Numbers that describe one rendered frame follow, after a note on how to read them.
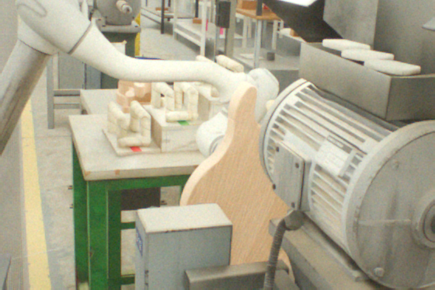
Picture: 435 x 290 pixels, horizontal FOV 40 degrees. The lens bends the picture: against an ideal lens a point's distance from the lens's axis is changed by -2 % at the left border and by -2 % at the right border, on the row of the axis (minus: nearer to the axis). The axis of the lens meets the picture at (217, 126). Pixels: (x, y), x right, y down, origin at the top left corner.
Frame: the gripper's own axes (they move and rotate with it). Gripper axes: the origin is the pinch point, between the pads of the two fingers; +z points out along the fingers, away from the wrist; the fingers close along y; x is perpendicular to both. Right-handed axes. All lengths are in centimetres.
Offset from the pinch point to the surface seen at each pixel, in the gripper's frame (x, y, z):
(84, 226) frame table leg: -67, 4, -106
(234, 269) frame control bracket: -8.2, 14.8, 29.9
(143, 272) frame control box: -15.1, 29.1, 26.2
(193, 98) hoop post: 4, -1, -68
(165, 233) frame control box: -6.2, 29.0, 27.6
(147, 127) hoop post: -10, 9, -67
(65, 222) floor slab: -112, -14, -209
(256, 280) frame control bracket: -8.4, 10.7, 31.7
